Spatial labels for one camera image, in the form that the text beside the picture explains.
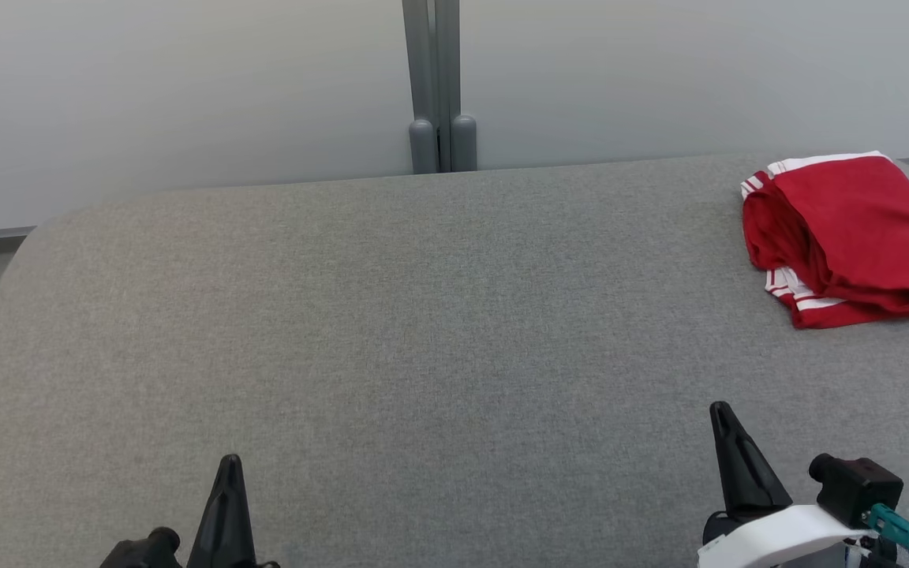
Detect red shorts with white panels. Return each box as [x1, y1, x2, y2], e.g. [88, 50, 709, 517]
[743, 151, 909, 316]

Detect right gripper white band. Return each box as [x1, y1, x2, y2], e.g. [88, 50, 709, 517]
[697, 400, 878, 568]

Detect right black cable teal plug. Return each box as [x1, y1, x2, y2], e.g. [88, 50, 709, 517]
[863, 503, 909, 568]

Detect grey vertical wall post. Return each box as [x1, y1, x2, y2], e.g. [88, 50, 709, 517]
[402, 0, 440, 174]
[436, 0, 477, 173]

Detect red jersey with white sleeves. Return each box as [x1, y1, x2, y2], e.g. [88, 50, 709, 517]
[741, 170, 909, 330]

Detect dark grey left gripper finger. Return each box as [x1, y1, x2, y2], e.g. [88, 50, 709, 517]
[186, 454, 260, 568]

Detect grey fabric sofa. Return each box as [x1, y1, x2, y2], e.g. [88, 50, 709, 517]
[0, 151, 909, 568]

